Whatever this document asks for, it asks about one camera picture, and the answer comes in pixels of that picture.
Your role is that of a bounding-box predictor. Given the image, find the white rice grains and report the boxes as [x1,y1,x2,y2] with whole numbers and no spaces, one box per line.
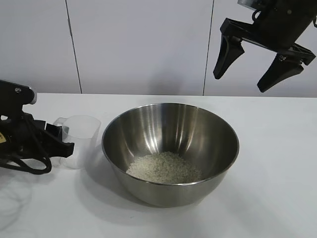
[125,151,203,184]

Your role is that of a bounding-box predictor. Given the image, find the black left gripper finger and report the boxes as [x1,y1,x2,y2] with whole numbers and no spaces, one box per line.
[34,119,48,130]
[46,122,63,145]

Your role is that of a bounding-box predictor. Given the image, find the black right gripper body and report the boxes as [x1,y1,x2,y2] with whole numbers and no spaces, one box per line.
[219,0,317,67]

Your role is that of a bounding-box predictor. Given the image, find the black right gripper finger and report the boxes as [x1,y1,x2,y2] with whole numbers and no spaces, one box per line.
[257,54,305,93]
[213,36,245,80]

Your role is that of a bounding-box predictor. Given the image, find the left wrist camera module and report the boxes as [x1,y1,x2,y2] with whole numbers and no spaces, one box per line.
[0,79,38,105]

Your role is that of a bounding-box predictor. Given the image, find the stainless steel mixing bowl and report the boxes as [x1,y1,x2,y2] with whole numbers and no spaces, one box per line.
[101,103,240,208]

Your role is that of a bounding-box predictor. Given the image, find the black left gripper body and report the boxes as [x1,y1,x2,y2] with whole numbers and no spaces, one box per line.
[0,104,75,160]

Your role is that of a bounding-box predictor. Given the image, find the clear plastic measuring cup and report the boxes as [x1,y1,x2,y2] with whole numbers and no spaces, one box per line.
[53,115,102,170]

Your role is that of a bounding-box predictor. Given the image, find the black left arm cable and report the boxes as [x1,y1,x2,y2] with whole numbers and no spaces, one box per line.
[0,138,53,176]

